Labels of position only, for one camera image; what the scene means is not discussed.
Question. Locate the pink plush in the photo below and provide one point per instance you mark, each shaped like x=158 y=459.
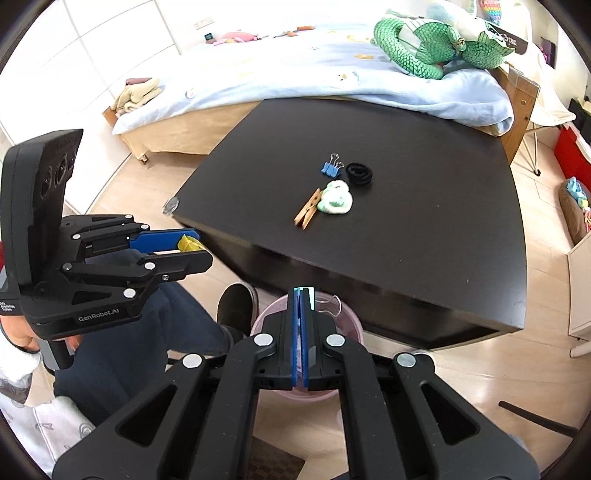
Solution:
x=235 y=37

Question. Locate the dark purple box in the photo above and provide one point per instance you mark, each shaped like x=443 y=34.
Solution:
x=549 y=51

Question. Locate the person's left forearm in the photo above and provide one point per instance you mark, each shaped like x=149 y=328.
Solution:
x=27 y=415

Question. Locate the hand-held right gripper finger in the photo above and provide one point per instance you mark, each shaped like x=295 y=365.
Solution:
x=303 y=341
x=295 y=341

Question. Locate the brown woven mat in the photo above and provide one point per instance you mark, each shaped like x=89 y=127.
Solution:
x=277 y=466

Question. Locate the green dragon plush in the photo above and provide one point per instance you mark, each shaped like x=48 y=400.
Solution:
x=415 y=46

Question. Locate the black printed bag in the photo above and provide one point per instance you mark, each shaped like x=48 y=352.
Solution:
x=517 y=44

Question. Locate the brown pet bed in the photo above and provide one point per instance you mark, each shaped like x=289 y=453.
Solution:
x=570 y=217

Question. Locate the red cooler box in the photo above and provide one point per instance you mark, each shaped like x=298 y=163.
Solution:
x=570 y=147

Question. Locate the white wall switch plate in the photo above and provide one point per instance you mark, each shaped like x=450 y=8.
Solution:
x=204 y=21

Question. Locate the blue binder clip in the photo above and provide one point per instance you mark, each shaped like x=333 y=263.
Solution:
x=328 y=170

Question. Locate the teal binder clip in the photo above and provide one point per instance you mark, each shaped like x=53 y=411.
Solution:
x=308 y=295

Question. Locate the light blue plush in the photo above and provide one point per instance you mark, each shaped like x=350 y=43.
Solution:
x=443 y=9

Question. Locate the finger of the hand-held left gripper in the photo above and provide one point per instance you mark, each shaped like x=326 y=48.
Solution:
x=157 y=240
x=184 y=264

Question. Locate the white metal chair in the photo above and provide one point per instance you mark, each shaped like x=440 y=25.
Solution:
x=535 y=138

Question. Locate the pink plastic trash bin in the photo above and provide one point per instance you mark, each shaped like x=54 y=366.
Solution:
x=276 y=314

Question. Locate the white sliding wardrobe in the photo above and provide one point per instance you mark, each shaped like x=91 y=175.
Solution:
x=69 y=69

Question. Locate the folded beige towels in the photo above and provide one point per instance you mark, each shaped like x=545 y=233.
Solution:
x=138 y=94

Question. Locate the white goose plush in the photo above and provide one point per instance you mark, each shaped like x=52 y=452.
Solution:
x=304 y=28

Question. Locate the light blue printed blanket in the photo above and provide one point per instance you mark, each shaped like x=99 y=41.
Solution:
x=277 y=64

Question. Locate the person's left hand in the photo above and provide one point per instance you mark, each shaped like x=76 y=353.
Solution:
x=18 y=337

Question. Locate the clear corner guard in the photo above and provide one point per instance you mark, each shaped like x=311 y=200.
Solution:
x=171 y=205

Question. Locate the person's left leg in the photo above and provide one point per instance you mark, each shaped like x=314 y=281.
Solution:
x=138 y=332

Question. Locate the black fabric bag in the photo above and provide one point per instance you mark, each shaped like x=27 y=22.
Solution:
x=581 y=108

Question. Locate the white drawer unit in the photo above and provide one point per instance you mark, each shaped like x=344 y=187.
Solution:
x=581 y=286

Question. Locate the green and white scrunchie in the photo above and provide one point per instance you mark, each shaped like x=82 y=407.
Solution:
x=337 y=198

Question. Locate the person's left shoe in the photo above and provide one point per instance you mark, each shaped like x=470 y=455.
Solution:
x=235 y=311

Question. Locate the wooden clothespin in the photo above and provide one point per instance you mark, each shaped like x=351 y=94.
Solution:
x=307 y=212

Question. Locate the light blue pet toy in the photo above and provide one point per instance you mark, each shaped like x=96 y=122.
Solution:
x=576 y=188

